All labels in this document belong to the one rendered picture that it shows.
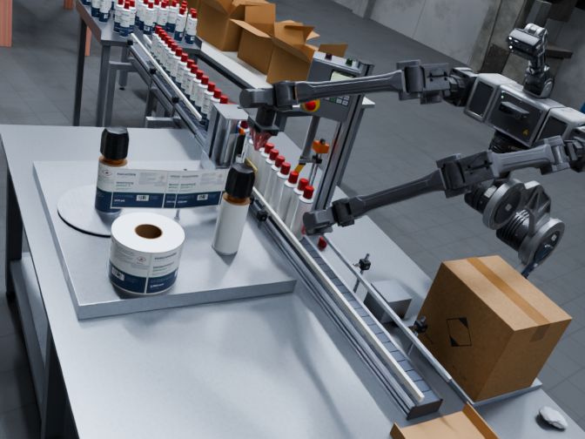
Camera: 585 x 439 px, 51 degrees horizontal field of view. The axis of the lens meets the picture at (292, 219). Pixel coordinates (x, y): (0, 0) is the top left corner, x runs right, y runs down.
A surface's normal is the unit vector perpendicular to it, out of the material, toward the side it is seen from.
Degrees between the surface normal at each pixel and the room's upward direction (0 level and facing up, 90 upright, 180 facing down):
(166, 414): 0
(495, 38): 90
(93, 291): 0
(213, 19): 90
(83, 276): 0
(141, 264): 90
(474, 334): 90
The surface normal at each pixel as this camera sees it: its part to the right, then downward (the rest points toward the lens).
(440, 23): -0.76, 0.14
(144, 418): 0.24, -0.84
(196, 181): 0.51, 0.54
